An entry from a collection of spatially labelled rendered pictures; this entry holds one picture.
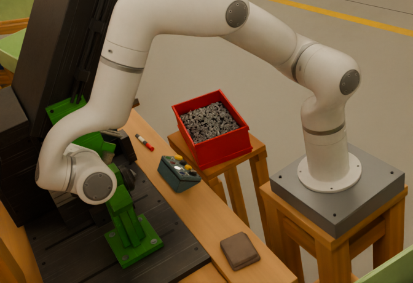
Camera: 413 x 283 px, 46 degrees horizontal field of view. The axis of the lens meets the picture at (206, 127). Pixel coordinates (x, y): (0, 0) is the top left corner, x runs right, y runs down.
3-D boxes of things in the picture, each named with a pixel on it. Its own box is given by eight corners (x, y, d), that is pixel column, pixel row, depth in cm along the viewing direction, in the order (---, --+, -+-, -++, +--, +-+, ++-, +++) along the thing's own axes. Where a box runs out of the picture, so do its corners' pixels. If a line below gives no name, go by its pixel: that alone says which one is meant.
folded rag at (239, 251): (219, 246, 133) (217, 239, 132) (246, 235, 135) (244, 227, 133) (233, 272, 125) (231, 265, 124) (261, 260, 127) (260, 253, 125)
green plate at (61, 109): (103, 147, 158) (76, 88, 151) (109, 153, 150) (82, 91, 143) (70, 163, 154) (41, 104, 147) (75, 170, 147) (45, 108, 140)
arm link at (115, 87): (68, 53, 89) (33, 197, 98) (149, 72, 97) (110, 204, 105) (62, 42, 97) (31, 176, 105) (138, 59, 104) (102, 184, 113)
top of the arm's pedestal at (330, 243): (330, 150, 170) (330, 141, 168) (408, 194, 147) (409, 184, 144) (260, 195, 159) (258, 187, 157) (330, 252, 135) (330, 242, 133)
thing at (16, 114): (49, 160, 186) (11, 84, 167) (70, 202, 162) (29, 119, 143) (2, 182, 180) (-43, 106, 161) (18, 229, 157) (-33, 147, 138)
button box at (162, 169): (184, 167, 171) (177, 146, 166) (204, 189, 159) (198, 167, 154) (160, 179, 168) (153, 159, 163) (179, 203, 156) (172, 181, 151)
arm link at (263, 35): (332, 101, 127) (292, 81, 140) (355, 61, 126) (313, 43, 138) (187, 23, 97) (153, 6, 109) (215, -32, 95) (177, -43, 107)
